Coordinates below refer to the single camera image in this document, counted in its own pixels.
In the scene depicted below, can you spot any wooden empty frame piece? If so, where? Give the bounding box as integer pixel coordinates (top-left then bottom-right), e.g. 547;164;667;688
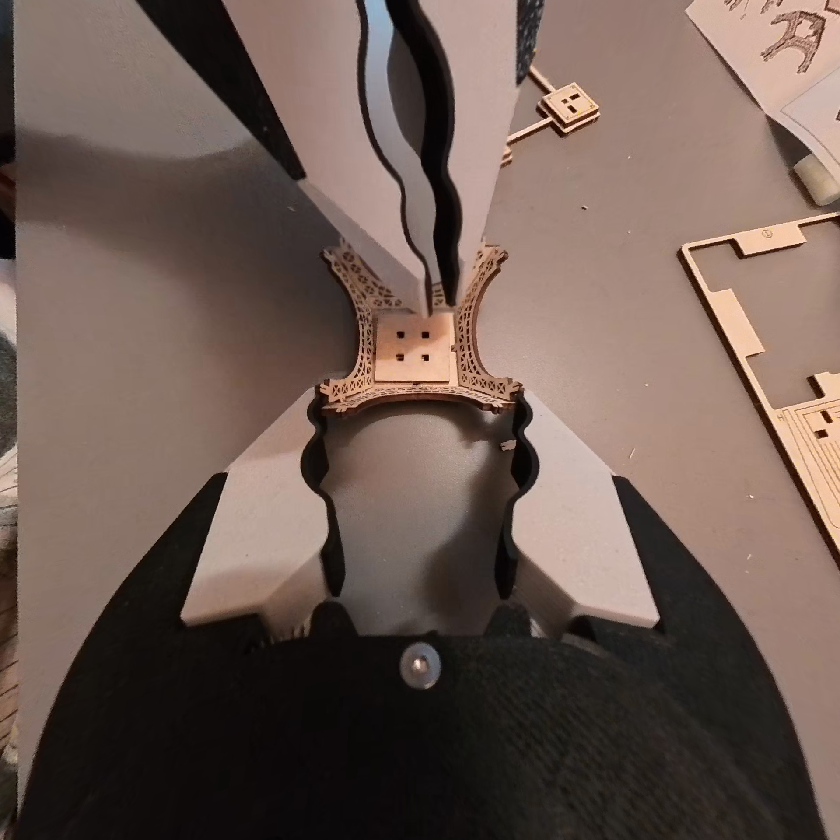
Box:
678;212;840;557

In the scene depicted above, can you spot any grey desk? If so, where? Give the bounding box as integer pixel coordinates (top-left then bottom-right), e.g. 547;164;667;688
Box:
13;0;840;788

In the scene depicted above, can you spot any small white block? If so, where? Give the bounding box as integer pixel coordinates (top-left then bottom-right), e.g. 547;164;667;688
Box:
793;153;840;206

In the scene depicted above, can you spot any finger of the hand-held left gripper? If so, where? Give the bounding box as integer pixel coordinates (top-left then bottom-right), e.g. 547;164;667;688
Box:
386;0;527;307
222;0;434;317

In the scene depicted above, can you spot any wooden square plate with pegs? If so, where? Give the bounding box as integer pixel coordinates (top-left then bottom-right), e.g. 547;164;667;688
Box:
373;311;458;386

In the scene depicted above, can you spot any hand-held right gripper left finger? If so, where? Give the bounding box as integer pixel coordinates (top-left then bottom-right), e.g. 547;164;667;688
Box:
179;387;347;627

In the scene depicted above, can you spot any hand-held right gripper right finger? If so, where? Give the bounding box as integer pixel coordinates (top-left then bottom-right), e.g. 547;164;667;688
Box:
499;389;662;632

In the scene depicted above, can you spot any wooden four-square frame piece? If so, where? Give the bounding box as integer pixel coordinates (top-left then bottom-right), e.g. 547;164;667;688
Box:
497;62;602;169

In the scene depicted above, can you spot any folded assembly instruction booklet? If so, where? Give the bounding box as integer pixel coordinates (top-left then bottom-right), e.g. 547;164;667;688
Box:
684;0;840;166

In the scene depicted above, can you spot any wooden lattice tower base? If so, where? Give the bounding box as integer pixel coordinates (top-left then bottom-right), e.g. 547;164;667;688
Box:
315;238;527;419

